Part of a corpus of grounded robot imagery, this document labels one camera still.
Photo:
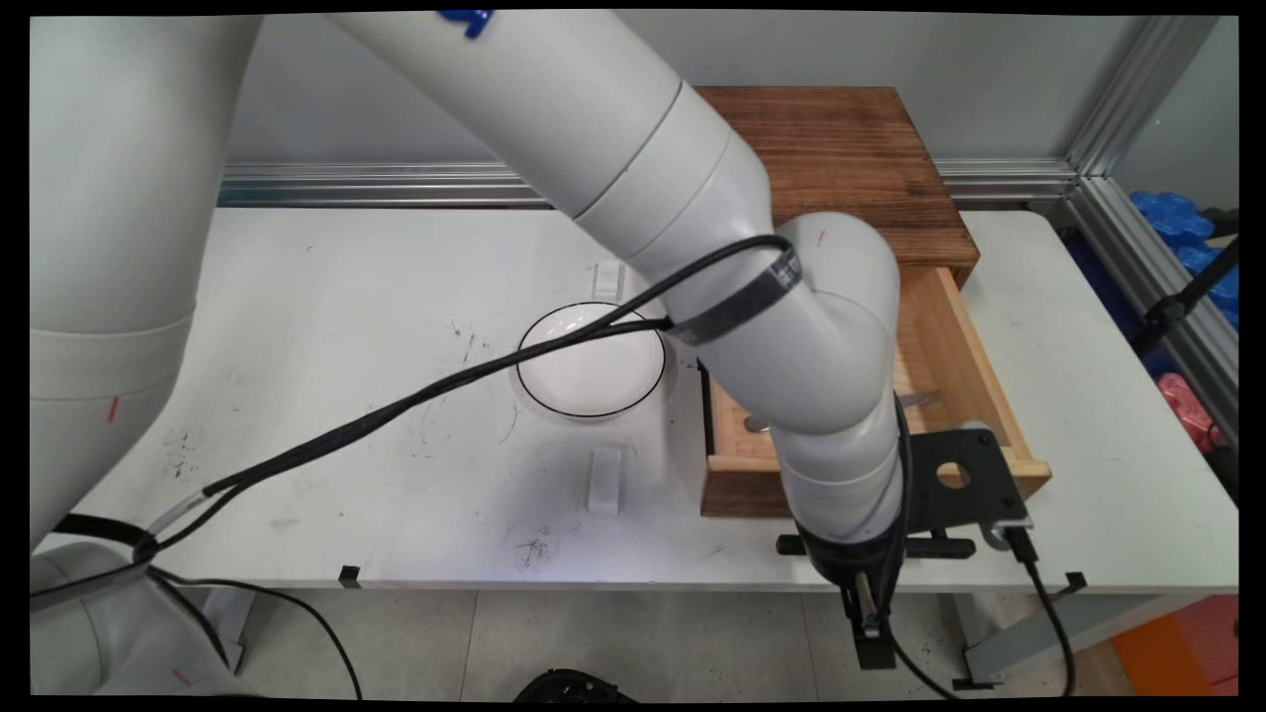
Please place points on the silver metal spoon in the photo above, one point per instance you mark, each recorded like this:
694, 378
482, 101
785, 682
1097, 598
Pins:
918, 400

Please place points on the side aluminium frame rail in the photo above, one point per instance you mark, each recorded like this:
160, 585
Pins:
1147, 267

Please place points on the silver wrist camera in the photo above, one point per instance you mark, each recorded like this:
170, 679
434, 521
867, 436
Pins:
992, 534

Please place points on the horizontal aluminium frame rail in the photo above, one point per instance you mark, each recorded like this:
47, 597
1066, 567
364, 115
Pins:
396, 185

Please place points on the upright aluminium frame post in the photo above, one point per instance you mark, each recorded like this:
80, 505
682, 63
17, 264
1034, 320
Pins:
1137, 99

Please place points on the pink plastic bag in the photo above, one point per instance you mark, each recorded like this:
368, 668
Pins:
1187, 407

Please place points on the orange box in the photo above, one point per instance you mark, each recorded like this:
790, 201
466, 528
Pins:
1182, 648

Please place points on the black tripod stand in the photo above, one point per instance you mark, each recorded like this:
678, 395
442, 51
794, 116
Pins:
1182, 302

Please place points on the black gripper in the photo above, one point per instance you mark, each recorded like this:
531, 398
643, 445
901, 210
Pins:
841, 556

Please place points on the grey metal table leg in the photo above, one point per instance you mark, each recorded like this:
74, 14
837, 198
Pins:
229, 618
1088, 628

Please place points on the black round floor object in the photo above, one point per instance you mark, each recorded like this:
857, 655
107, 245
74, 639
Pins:
574, 686

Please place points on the white plate with black rim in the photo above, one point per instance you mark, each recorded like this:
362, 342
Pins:
584, 381

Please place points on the black table edge clip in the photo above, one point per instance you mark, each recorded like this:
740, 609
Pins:
1076, 582
349, 577

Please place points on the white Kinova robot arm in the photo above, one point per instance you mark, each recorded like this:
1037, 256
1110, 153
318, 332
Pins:
593, 119

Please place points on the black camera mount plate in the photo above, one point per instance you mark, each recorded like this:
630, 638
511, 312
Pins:
954, 475

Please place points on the blue plastic wrap pile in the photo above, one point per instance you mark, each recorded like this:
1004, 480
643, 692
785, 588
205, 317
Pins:
1182, 232

